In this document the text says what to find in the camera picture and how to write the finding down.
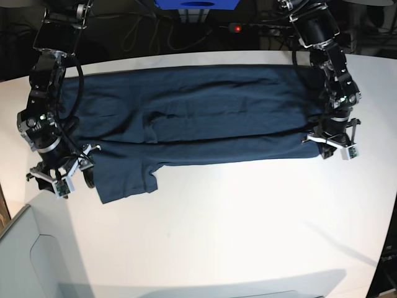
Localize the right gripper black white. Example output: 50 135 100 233
25 138 101 199

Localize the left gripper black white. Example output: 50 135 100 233
301 116 360 160

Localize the dark blue T-shirt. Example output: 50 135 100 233
73 65 324 203

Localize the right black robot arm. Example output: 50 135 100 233
17 1 100 199

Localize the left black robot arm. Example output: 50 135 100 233
279 1 361 161

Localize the grey panel lower left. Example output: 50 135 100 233
1 205 94 297

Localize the blue box on stand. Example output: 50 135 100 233
154 0 239 10

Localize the black power strip red switch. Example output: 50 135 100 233
227 22 292 33

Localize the grey cable loop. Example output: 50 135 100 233
121 11 215 52

